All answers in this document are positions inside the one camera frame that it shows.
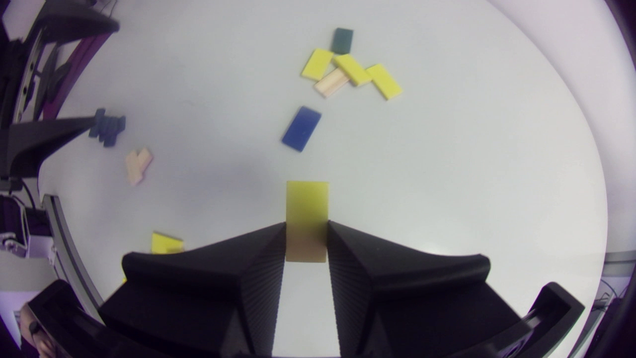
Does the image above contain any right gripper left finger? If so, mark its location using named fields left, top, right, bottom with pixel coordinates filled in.
left=98, top=222, right=287, bottom=358

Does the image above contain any green wooden block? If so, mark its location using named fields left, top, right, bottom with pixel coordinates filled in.
left=331, top=27, right=354, bottom=55

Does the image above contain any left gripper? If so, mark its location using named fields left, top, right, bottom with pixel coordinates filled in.
left=0, top=5, right=120, bottom=179

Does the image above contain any yellow wooden block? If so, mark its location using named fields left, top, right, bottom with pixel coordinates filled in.
left=333, top=54, right=373, bottom=87
left=286, top=180, right=329, bottom=263
left=366, top=63, right=403, bottom=100
left=301, top=48, right=334, bottom=82

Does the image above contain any natural wooden block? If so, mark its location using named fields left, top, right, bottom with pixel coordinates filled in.
left=314, top=68, right=350, bottom=98

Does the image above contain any pile of yellow wooden blocks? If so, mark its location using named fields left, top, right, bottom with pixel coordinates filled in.
left=151, top=232, right=185, bottom=255

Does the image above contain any pile of blue wooden blocks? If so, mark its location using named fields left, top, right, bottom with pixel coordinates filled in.
left=88, top=108, right=126, bottom=148

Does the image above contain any blue wooden block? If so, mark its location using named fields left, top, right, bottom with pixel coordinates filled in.
left=281, top=106, right=322, bottom=153

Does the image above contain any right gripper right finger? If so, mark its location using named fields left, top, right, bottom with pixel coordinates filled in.
left=326, top=220, right=535, bottom=358

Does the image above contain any pile of natural wooden blocks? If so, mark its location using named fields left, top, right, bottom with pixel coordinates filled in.
left=125, top=147, right=154, bottom=187

